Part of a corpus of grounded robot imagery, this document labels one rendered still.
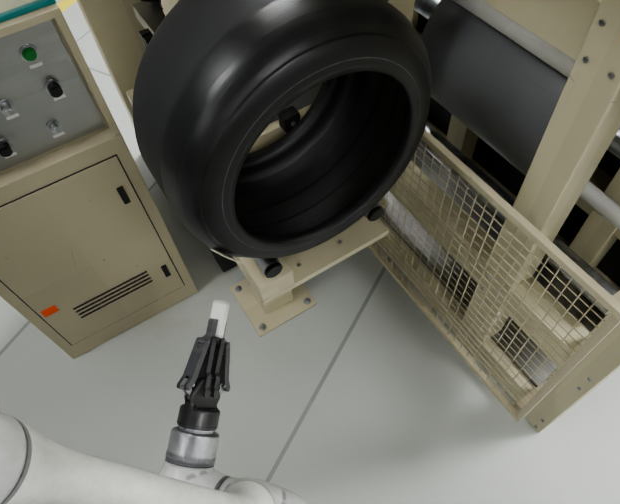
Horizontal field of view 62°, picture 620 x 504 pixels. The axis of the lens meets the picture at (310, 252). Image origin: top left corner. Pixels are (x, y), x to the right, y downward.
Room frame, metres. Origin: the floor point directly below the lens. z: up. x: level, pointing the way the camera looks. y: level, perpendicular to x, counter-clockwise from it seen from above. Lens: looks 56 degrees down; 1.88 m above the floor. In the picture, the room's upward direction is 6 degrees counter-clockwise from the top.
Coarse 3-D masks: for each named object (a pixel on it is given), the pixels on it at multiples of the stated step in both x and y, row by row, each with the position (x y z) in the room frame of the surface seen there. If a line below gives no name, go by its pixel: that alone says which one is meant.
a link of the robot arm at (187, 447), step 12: (180, 432) 0.26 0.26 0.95; (192, 432) 0.26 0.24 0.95; (204, 432) 0.26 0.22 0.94; (216, 432) 0.27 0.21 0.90; (168, 444) 0.25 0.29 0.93; (180, 444) 0.24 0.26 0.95; (192, 444) 0.24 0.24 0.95; (204, 444) 0.24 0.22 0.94; (216, 444) 0.24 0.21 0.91; (168, 456) 0.23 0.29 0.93; (180, 456) 0.22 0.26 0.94; (192, 456) 0.22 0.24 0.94; (204, 456) 0.22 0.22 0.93
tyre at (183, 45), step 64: (192, 0) 0.80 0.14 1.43; (256, 0) 0.75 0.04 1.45; (320, 0) 0.73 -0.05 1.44; (384, 0) 0.81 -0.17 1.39; (192, 64) 0.68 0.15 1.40; (256, 64) 0.64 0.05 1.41; (320, 64) 0.65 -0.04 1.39; (384, 64) 0.71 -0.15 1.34; (192, 128) 0.60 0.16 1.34; (256, 128) 0.60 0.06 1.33; (320, 128) 0.95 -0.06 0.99; (384, 128) 0.87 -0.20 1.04; (192, 192) 0.56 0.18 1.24; (256, 192) 0.83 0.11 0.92; (320, 192) 0.81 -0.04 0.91; (384, 192) 0.72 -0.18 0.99; (256, 256) 0.58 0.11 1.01
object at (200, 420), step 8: (200, 384) 0.34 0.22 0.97; (192, 392) 0.32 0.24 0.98; (200, 392) 0.33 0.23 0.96; (192, 400) 0.31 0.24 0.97; (200, 400) 0.31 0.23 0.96; (208, 400) 0.32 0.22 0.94; (216, 400) 0.32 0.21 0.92; (184, 408) 0.30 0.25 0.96; (192, 408) 0.30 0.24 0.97; (200, 408) 0.30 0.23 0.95; (208, 408) 0.30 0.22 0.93; (216, 408) 0.31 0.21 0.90; (184, 416) 0.29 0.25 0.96; (192, 416) 0.28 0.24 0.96; (200, 416) 0.28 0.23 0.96; (208, 416) 0.28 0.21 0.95; (216, 416) 0.29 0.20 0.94; (184, 424) 0.27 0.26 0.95; (192, 424) 0.27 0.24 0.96; (200, 424) 0.27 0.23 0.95; (208, 424) 0.27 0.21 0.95; (216, 424) 0.28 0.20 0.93
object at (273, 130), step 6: (306, 108) 1.07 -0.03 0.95; (300, 114) 1.05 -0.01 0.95; (276, 120) 1.04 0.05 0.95; (270, 126) 1.02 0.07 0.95; (276, 126) 1.02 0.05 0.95; (264, 132) 1.00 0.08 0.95; (270, 132) 1.00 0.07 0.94; (276, 132) 1.01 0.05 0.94; (282, 132) 1.02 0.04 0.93; (258, 138) 0.99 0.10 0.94; (264, 138) 0.99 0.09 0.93; (270, 138) 1.00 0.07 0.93; (276, 138) 1.01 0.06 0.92; (258, 144) 0.98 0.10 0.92; (264, 144) 0.99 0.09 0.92; (252, 150) 0.97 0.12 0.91
